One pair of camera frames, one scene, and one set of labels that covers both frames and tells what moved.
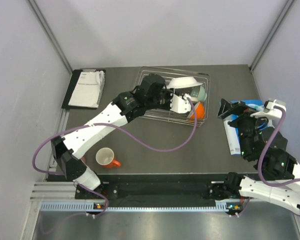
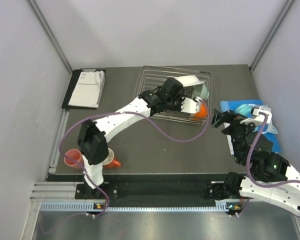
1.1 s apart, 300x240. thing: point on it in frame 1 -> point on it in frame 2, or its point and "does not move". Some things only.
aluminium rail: x=53 y=191 does not move
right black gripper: x=235 y=108 -> x=228 y=117
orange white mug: x=105 y=156 does not move
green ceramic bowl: x=199 y=92 does not move
